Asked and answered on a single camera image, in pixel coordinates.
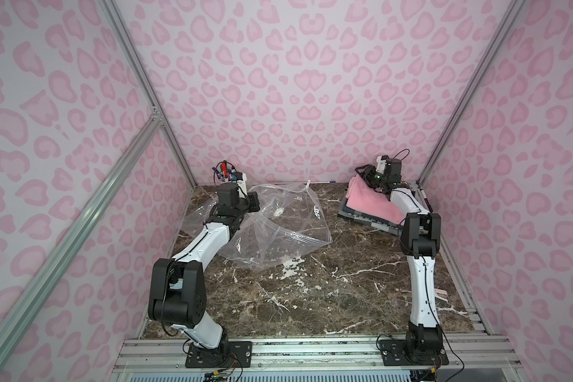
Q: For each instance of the clear plastic vacuum bag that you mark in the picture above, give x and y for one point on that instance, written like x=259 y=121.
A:
x=264 y=240

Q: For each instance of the grey white checked blanket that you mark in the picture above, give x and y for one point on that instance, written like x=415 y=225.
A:
x=382 y=225

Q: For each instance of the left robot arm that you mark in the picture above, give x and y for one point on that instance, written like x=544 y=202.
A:
x=178 y=295

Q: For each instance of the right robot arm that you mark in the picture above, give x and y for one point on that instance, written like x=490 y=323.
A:
x=420 y=243

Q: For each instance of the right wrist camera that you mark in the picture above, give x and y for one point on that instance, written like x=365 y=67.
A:
x=381 y=164

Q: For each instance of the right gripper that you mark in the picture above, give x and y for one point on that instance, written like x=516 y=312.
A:
x=368 y=174

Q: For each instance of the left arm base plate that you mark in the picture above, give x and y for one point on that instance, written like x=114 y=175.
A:
x=238 y=353

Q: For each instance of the pink blanket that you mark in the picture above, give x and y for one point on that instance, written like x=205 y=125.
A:
x=362 y=199

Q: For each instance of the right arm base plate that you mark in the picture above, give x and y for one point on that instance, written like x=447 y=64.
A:
x=395 y=353

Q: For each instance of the blue marker pen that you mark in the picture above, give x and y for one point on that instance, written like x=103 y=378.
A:
x=218 y=174

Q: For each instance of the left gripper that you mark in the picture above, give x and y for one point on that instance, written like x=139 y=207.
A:
x=252 y=203

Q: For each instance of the dark blanket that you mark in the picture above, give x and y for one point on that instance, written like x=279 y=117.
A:
x=344 y=207

